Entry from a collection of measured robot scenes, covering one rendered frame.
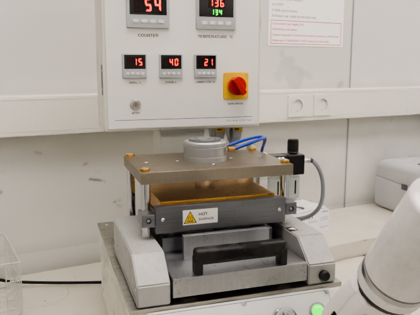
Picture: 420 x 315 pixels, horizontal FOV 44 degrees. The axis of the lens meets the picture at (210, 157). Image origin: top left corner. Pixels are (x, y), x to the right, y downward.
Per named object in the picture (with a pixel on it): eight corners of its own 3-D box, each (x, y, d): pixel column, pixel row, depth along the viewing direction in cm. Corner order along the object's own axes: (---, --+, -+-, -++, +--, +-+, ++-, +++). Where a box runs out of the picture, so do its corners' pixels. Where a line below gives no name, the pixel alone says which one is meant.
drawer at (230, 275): (137, 241, 104) (137, 204, 103) (240, 230, 111) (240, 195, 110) (172, 304, 77) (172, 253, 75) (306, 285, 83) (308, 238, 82)
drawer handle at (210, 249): (192, 271, 79) (192, 246, 78) (282, 260, 83) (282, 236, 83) (195, 276, 77) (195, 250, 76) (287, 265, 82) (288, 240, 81)
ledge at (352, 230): (210, 242, 159) (210, 228, 158) (406, 209, 197) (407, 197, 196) (264, 277, 133) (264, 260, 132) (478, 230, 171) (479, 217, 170)
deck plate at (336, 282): (97, 225, 118) (97, 222, 118) (240, 213, 128) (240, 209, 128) (130, 316, 75) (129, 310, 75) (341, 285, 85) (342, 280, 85)
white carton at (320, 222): (244, 234, 152) (245, 210, 151) (300, 220, 166) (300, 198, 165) (273, 245, 143) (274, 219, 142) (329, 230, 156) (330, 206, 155)
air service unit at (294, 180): (247, 204, 117) (249, 139, 114) (305, 199, 121) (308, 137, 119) (257, 210, 112) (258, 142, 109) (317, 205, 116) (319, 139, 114)
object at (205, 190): (142, 200, 102) (140, 152, 100) (247, 192, 108) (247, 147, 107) (160, 225, 86) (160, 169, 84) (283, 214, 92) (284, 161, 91)
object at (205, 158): (120, 194, 107) (118, 131, 105) (259, 184, 116) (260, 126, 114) (142, 227, 84) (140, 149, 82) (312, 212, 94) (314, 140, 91)
